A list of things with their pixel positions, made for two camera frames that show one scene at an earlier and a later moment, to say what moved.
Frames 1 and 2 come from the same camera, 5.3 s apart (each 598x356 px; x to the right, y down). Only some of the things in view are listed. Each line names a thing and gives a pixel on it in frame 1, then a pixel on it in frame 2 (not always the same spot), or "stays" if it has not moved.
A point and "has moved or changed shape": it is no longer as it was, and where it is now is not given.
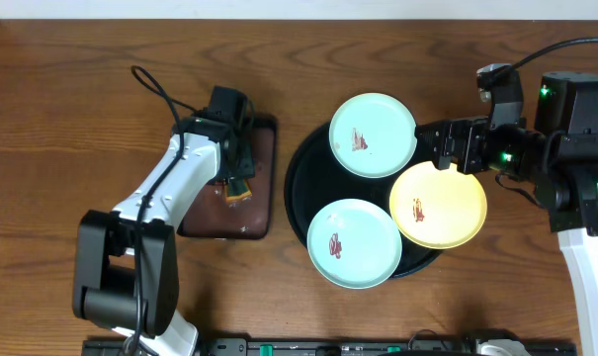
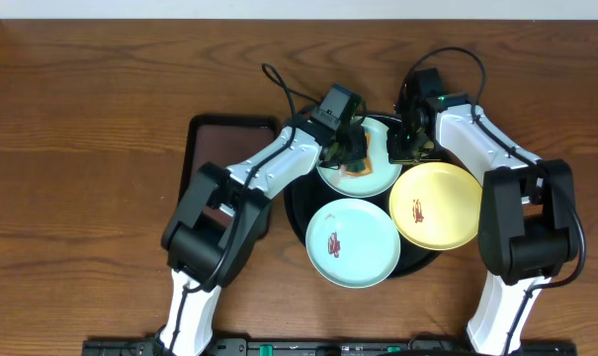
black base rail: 339,346 stays
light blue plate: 373,134 has moved or changed shape
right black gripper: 473,130 -> 396,153
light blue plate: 354,243 stays
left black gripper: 244,161 -> 346,149
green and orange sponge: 236,191 has moved or changed shape
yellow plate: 437,209 stays
